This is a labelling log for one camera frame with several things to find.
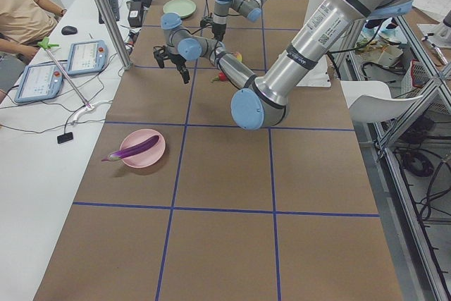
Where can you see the blue teach pendant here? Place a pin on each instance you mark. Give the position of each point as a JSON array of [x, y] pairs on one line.
[[87, 57], [39, 82]]

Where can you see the purple eggplant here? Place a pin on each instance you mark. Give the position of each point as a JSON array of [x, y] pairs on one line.
[[133, 150]]

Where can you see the pink round plate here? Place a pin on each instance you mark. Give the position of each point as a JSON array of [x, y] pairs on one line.
[[150, 156]]

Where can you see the white chair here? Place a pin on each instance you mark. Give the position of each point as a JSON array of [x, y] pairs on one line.
[[371, 101]]

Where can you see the small black box device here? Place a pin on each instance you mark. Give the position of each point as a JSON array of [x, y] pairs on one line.
[[66, 137]]

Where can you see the aluminium frame post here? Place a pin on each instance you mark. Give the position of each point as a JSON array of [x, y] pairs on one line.
[[114, 33]]

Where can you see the cardboard box with scraps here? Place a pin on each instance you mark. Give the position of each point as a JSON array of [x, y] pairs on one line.
[[380, 52]]

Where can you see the black computer mouse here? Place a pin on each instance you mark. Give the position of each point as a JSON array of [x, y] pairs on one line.
[[69, 30]]

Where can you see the near blue teach pendant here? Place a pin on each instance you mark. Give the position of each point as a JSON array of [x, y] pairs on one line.
[[39, 82]]

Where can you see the black keyboard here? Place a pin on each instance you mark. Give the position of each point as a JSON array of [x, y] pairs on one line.
[[115, 9]]

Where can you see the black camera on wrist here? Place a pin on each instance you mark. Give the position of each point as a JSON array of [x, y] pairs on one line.
[[160, 55]]

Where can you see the far blue teach pendant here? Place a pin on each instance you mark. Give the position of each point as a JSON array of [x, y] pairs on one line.
[[87, 57]]

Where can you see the black power adapter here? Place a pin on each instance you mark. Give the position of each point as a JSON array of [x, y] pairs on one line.
[[135, 13]]

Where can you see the green round plate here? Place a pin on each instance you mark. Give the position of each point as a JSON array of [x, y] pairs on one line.
[[183, 8]]

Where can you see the red chili pepper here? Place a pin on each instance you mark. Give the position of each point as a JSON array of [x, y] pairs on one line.
[[221, 77]]

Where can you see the grabber stick green tip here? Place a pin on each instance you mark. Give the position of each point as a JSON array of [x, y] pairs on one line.
[[87, 106]]

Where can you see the brown paper table mat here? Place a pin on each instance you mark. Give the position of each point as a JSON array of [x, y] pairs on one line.
[[285, 213]]

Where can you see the seated person beige shirt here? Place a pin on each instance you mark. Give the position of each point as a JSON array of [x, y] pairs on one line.
[[24, 23]]

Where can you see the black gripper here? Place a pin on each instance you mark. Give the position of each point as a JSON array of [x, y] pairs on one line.
[[173, 58], [218, 32]]

